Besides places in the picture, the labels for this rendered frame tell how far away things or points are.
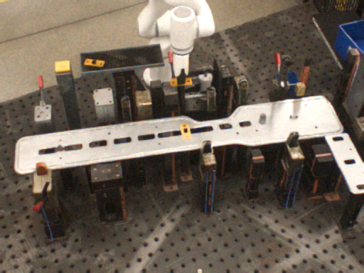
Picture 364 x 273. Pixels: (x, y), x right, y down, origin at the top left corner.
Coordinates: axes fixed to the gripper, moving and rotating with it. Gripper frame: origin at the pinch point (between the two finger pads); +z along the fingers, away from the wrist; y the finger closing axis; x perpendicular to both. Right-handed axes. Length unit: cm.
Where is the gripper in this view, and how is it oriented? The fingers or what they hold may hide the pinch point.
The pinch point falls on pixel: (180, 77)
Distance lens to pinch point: 203.7
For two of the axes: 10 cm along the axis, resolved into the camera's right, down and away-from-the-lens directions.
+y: 1.0, 7.2, -6.8
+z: -0.1, 6.9, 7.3
